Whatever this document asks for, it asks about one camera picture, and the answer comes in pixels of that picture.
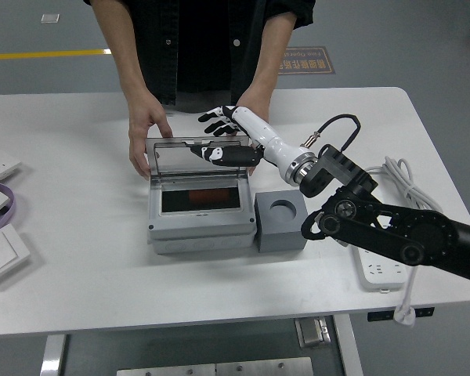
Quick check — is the yellow floor tape line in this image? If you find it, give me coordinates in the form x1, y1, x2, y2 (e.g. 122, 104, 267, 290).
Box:
0, 48, 113, 62

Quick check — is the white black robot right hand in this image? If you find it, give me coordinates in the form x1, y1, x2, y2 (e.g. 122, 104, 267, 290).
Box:
186, 104, 310, 181

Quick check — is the white power strip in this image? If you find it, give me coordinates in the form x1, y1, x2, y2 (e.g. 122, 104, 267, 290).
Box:
352, 246, 409, 293

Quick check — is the white power cord with plug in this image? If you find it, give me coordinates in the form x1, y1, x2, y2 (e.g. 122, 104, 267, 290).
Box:
362, 155, 447, 326

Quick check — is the grey box with clear lid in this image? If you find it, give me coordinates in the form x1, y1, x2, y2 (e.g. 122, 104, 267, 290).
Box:
145, 135, 258, 256

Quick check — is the black table control panel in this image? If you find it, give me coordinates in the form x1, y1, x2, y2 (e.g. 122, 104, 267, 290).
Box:
367, 307, 435, 322

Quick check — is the white table leg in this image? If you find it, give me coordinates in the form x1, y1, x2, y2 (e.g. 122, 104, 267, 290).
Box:
332, 313, 364, 376
38, 333, 67, 376

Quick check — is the grey cube with round hole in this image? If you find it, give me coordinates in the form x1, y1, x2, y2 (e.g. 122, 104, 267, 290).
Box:
254, 190, 309, 254

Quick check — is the person's right hand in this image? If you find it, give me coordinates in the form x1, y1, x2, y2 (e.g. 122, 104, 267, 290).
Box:
128, 92, 172, 179

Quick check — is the person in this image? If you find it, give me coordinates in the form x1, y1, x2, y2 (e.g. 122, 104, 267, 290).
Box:
84, 0, 316, 107

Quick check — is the metal base plate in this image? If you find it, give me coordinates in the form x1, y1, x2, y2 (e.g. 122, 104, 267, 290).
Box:
116, 356, 314, 376

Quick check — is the orange cylinder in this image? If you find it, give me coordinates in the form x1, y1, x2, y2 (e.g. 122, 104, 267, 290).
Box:
187, 189, 227, 203

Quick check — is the person's left hand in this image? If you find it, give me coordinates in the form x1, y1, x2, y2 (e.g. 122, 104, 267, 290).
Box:
234, 86, 276, 126

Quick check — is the brown floor sign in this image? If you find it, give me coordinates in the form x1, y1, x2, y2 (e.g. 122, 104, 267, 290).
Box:
277, 46, 337, 75

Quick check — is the grey metal bracket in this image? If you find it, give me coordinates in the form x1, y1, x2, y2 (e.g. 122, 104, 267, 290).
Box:
295, 316, 332, 349

